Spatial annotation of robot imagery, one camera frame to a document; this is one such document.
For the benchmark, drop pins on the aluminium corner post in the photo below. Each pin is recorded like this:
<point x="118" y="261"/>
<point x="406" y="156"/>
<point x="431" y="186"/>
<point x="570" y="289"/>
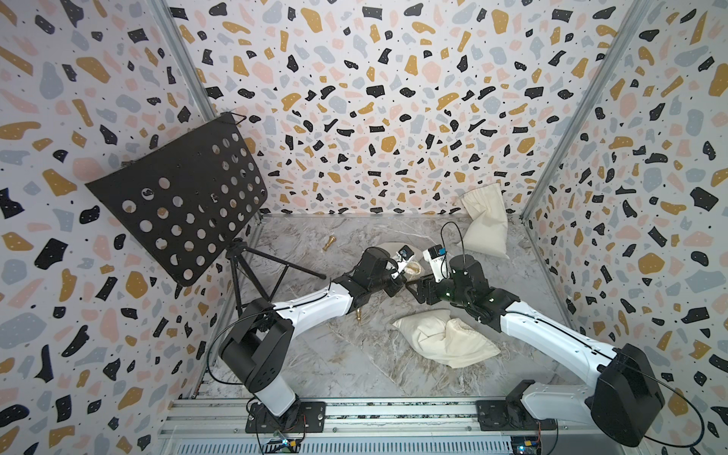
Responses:
<point x="163" y="16"/>
<point x="636" y="13"/>

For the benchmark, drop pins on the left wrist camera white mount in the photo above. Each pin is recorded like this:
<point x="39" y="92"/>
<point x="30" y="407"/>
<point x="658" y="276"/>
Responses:
<point x="404" y="257"/>

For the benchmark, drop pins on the aluminium corner post left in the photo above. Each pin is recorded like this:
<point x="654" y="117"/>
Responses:
<point x="163" y="16"/>

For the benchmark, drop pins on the black perforated music stand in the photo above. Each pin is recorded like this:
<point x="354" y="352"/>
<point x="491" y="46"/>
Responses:
<point x="189" y="202"/>

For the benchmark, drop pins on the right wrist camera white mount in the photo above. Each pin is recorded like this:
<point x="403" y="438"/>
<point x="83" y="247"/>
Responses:
<point x="436" y="257"/>

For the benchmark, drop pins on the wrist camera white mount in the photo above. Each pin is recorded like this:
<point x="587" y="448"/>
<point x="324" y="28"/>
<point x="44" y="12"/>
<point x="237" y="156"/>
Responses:
<point x="404" y="257"/>
<point x="436" y="257"/>

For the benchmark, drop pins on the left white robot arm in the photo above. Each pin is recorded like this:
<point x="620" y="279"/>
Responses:
<point x="255" y="346"/>

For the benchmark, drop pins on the aluminium corner post right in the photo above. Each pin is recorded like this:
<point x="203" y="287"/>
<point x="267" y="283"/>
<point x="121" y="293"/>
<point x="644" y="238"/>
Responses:
<point x="636" y="13"/>

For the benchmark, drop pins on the green circuit board left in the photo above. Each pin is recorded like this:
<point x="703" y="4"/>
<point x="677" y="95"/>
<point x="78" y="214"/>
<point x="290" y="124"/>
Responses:
<point x="283" y="444"/>

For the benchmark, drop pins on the cream soil bag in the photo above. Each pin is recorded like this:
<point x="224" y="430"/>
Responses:
<point x="436" y="336"/>

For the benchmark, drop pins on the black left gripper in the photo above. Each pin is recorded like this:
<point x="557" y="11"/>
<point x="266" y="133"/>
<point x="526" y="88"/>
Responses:
<point x="398" y="284"/>

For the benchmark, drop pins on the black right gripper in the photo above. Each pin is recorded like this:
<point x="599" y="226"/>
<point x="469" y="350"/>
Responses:
<point x="425" y="282"/>

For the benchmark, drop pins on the gold chess piece far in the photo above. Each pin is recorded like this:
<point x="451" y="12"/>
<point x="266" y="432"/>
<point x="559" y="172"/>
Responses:
<point x="331" y="240"/>

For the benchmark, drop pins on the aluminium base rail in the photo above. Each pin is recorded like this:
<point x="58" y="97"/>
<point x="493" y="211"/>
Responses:
<point x="460" y="425"/>

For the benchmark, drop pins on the closed cream cloth bag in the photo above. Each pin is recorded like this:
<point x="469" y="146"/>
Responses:
<point x="487" y="233"/>

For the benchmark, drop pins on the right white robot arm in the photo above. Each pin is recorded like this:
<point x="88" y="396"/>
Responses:
<point x="619" y="393"/>

